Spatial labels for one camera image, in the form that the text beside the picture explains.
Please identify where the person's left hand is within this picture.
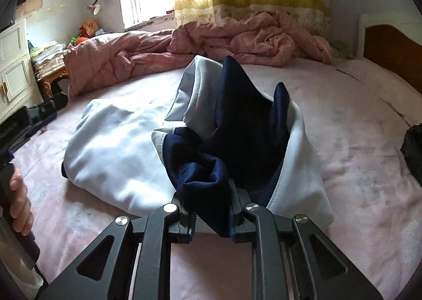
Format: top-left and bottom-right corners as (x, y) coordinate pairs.
(9, 169), (34, 235)

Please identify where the pink quilt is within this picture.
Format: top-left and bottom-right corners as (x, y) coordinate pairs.
(64, 8), (333, 98)

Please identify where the white and navy jacket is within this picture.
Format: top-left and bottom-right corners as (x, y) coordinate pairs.
(61, 54), (334, 238)

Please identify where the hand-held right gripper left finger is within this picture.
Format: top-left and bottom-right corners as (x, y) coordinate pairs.
(38, 203), (199, 300)

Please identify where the white cabinet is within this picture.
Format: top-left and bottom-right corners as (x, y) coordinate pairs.
(0, 18), (43, 122)

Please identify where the wall lamp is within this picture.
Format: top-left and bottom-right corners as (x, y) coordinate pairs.
(87, 0), (112, 16)

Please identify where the carved wooden bedside table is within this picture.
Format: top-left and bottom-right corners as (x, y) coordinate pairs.
(36, 64), (70, 103)

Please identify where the stack of papers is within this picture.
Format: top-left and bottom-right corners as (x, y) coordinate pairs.
(28, 41), (68, 73)

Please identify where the dark cloth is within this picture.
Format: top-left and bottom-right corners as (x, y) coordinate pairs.
(400, 123), (422, 187)

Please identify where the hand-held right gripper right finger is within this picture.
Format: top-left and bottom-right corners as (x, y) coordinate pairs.
(229, 188), (383, 300)

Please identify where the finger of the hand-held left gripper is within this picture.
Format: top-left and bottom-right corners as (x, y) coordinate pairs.
(25, 99), (57, 137)

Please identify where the pink pillow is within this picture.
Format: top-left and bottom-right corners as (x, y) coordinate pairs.
(336, 58), (422, 127)

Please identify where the wooden headboard with white frame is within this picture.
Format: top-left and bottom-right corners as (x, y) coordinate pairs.
(356, 13), (422, 89)

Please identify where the cardboard piece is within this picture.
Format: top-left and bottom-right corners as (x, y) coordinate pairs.
(16, 0), (44, 16)

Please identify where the black object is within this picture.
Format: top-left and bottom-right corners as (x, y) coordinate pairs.
(49, 82), (69, 111)

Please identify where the orange toy box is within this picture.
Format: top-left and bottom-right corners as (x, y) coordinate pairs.
(79, 20), (99, 38)

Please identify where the bed with pink sheet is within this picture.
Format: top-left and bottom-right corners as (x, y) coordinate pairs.
(13, 56), (422, 300)

